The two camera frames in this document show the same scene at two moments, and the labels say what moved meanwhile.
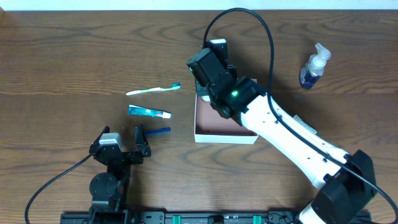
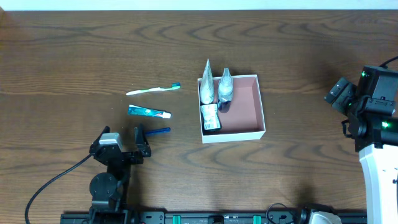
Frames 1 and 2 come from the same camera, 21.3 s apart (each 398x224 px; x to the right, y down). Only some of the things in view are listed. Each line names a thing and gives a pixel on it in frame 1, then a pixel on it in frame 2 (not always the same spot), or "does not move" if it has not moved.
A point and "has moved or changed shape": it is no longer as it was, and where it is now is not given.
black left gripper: [125, 157] does not move
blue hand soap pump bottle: [311, 72] has moved or changed shape
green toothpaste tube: [137, 111] does not move
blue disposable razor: [165, 130] does not move
